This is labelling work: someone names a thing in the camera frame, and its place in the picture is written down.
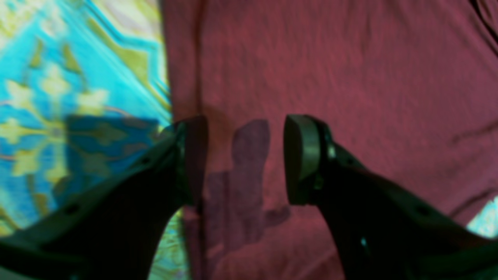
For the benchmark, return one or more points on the dark red t-shirt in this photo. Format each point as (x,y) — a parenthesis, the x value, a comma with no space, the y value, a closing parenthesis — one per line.
(407,86)

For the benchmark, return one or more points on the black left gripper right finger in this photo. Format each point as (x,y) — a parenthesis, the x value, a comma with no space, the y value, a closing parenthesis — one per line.
(381,230)

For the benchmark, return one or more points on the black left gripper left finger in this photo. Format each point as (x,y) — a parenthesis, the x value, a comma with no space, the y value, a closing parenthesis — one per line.
(112,230)

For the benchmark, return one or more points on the patterned tablecloth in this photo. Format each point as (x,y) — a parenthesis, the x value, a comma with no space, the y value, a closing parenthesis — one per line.
(84,89)

